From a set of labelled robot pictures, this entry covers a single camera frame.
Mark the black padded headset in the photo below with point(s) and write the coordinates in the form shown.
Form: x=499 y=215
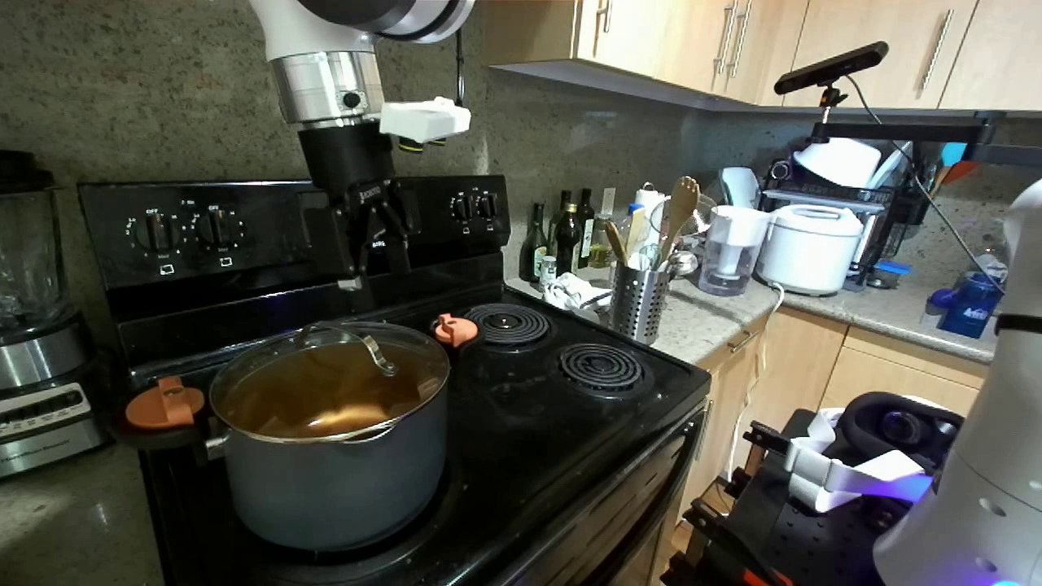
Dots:
x=897 y=425

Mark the slotted wooden spatula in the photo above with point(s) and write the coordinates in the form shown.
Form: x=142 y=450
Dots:
x=679 y=204

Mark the large coil burner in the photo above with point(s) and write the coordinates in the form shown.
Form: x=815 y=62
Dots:
x=600 y=365

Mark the light wood cabinets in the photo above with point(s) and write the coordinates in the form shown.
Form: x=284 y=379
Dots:
x=866 y=42
x=857 y=363

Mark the dark glass bottle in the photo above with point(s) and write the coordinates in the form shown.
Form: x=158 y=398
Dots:
x=585 y=222
x=533 y=248
x=564 y=239

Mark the black perforated robot table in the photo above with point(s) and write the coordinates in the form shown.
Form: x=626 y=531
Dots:
x=793 y=541

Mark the white plate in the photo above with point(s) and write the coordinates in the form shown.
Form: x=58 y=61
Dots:
x=836 y=161

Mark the white water filter pitcher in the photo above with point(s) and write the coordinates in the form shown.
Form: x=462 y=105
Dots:
x=729 y=248

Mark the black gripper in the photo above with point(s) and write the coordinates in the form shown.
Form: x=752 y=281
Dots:
x=346 y=164

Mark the small coil burner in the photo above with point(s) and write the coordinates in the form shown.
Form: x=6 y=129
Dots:
x=508 y=324

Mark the white printed cloth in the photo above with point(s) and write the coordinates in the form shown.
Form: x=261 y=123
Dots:
x=569 y=293

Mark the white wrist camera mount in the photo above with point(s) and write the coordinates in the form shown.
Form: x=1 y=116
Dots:
x=424 y=117

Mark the steel base blender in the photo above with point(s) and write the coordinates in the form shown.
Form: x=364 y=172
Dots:
x=38 y=369

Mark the black dish rack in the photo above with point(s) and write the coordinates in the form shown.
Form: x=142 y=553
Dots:
x=891 y=215

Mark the black stove knob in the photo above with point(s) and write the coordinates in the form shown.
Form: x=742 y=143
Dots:
x=153 y=232
x=220 y=230
x=462 y=207
x=489 y=204

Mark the light wood upper cabinets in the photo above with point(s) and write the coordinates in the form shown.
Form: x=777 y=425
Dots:
x=866 y=42

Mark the light wood lower cabinets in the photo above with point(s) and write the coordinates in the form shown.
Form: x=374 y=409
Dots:
x=857 y=363

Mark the black electric stove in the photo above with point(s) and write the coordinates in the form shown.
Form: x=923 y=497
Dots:
x=522 y=433

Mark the perforated steel utensil holder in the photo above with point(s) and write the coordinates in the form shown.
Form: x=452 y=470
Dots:
x=639 y=304

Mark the white mug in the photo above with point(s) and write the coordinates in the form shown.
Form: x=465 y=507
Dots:
x=740 y=185

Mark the white rice cooker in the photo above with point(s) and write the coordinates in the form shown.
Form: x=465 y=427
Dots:
x=807 y=248

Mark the black bar camera on stand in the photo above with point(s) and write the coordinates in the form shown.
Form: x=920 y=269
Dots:
x=830 y=65

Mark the plain wooden spatula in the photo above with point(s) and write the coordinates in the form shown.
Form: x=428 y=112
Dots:
x=636 y=232

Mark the round glass pot lid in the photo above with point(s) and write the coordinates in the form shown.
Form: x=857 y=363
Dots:
x=327 y=350

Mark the wooden spoon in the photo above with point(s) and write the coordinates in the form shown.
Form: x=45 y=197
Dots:
x=612 y=243

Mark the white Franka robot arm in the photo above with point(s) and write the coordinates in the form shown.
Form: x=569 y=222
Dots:
x=978 y=490

